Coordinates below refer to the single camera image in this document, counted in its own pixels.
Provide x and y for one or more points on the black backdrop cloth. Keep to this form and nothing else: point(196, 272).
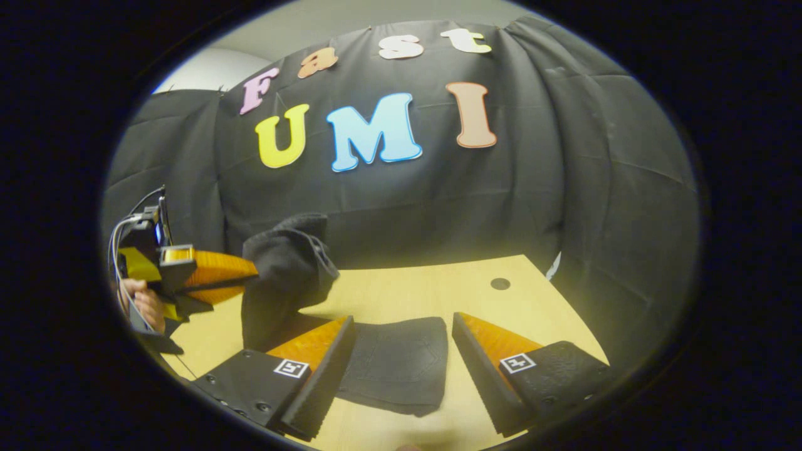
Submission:
point(438, 200)

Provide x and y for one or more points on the dark grey denim jeans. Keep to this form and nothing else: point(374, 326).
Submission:
point(395, 363)

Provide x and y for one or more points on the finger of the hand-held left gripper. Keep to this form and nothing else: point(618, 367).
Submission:
point(219, 268)
point(200, 294)

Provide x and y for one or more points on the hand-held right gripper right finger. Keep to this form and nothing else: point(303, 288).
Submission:
point(482, 376)

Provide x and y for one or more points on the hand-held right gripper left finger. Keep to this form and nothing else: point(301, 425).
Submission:
point(319, 388)

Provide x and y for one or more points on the dark round table grommet hole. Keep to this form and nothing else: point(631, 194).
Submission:
point(500, 283)

